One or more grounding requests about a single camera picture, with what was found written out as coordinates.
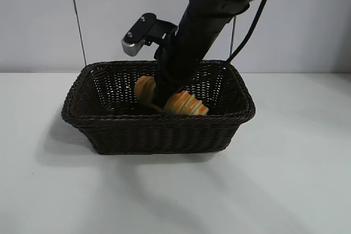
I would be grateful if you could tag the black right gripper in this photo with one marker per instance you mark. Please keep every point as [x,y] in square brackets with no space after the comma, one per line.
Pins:
[189,47]

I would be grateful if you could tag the long striped bread roll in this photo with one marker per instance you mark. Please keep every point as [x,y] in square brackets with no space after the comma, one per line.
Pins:
[186,105]

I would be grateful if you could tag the dark brown wicker basket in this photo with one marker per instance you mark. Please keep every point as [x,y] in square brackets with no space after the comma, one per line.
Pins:
[164,135]

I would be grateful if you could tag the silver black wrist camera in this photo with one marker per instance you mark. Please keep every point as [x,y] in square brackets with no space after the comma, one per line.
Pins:
[140,29]

